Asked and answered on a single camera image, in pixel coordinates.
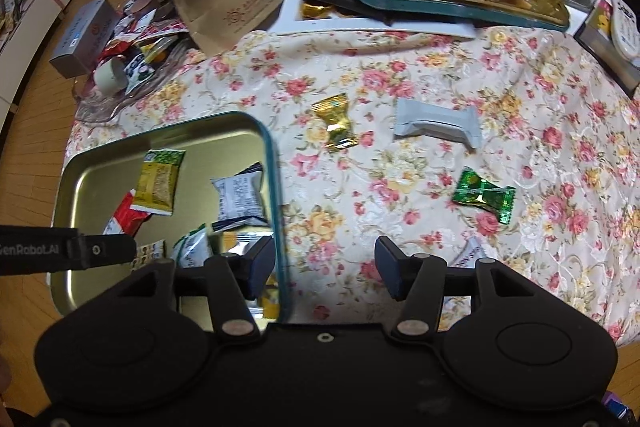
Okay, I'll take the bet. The white tape roll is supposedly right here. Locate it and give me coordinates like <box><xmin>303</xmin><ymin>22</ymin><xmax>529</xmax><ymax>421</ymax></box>
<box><xmin>94</xmin><ymin>56</ymin><xmax>132</xmax><ymax>94</ymax></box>

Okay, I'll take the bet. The gold wrapped candy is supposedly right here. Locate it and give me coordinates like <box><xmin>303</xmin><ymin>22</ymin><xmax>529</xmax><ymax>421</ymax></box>
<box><xmin>311</xmin><ymin>92</ymin><xmax>358</xmax><ymax>152</ymax></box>

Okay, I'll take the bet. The white remote control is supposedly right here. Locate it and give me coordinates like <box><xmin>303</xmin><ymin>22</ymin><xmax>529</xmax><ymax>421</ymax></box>
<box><xmin>611</xmin><ymin>0</ymin><xmax>640</xmax><ymax>58</ymax></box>

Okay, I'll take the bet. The white printed snack packet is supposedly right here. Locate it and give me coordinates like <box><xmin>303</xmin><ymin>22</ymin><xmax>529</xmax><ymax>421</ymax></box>
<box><xmin>209</xmin><ymin>162</ymin><xmax>269</xmax><ymax>229</ymax></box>

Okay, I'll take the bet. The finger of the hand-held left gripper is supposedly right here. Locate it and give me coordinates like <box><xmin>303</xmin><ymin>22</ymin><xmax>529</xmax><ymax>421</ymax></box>
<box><xmin>67</xmin><ymin>229</ymin><xmax>138</xmax><ymax>272</ymax></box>

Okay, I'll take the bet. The white green-edged snack packet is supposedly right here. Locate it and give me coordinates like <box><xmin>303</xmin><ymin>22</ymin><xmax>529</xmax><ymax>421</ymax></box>
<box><xmin>171</xmin><ymin>224</ymin><xmax>212</xmax><ymax>271</ymax></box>

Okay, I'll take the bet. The gold candy on board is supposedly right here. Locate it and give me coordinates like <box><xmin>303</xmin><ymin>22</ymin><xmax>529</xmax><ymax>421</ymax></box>
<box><xmin>299</xmin><ymin>1</ymin><xmax>327</xmax><ymax>21</ymax></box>

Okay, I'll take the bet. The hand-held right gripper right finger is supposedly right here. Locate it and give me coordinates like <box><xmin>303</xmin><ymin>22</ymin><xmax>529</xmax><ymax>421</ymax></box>
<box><xmin>374</xmin><ymin>235</ymin><xmax>542</xmax><ymax>341</ymax></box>

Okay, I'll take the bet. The empty-bottomed gold tin tray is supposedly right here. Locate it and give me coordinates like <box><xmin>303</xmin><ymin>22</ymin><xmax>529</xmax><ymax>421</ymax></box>
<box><xmin>46</xmin><ymin>110</ymin><xmax>289</xmax><ymax>324</ymax></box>

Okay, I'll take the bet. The grey white wrapped bar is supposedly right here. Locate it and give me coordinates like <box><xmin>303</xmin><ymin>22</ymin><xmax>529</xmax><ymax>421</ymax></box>
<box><xmin>392</xmin><ymin>98</ymin><xmax>484</xmax><ymax>151</ymax></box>

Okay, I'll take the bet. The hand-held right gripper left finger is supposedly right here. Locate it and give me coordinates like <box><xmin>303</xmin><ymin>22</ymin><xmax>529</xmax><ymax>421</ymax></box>
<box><xmin>117</xmin><ymin>235</ymin><xmax>277</xmax><ymax>339</ymax></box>

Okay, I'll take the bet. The white purple print packet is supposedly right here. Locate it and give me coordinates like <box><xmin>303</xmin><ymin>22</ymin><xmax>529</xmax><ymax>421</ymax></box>
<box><xmin>451</xmin><ymin>236</ymin><xmax>489</xmax><ymax>269</ymax></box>

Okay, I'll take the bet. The green wrapped candy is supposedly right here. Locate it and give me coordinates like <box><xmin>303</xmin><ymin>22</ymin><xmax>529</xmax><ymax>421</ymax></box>
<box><xmin>451</xmin><ymin>166</ymin><xmax>517</xmax><ymax>225</ymax></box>

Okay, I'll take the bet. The yellow green snack packet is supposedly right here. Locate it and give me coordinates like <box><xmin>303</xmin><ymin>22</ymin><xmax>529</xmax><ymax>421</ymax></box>
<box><xmin>130</xmin><ymin>149</ymin><xmax>187</xmax><ymax>215</ymax></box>

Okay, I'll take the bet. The red white snack packet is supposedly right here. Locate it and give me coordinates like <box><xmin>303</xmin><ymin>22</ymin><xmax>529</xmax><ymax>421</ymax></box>
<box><xmin>102</xmin><ymin>188</ymin><xmax>152</xmax><ymax>236</ymax></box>

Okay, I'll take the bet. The floral tablecloth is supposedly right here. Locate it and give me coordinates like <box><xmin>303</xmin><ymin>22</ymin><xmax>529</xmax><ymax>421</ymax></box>
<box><xmin>64</xmin><ymin>24</ymin><xmax>640</xmax><ymax>349</ymax></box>

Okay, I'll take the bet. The grey cardboard box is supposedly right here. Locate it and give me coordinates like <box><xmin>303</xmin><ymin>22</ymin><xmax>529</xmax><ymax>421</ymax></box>
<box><xmin>48</xmin><ymin>0</ymin><xmax>124</xmax><ymax>78</ymax></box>

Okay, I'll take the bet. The cartoon print snack packet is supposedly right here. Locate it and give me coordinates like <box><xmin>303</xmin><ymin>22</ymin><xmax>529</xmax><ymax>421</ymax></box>
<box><xmin>131</xmin><ymin>240</ymin><xmax>167</xmax><ymax>271</ymax></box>

